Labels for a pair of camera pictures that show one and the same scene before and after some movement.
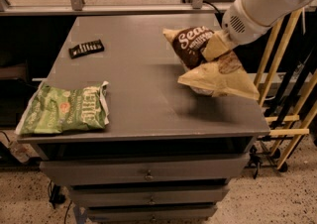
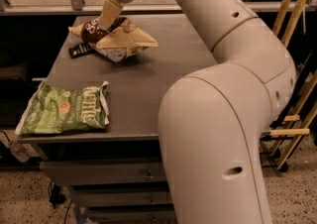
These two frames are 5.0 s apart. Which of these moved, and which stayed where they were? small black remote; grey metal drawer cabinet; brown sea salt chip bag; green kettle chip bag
Moved: brown sea salt chip bag
Stayed: grey metal drawer cabinet; green kettle chip bag; small black remote
